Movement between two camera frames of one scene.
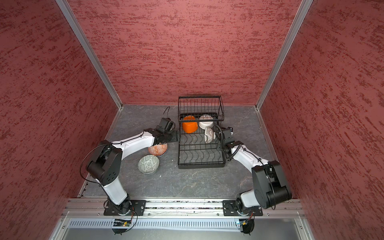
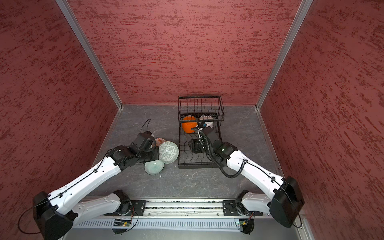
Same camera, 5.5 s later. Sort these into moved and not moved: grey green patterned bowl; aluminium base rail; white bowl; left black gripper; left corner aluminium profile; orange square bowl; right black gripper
Moved: right black gripper; grey green patterned bowl; left black gripper
Not moved: orange square bowl; left corner aluminium profile; aluminium base rail; white bowl
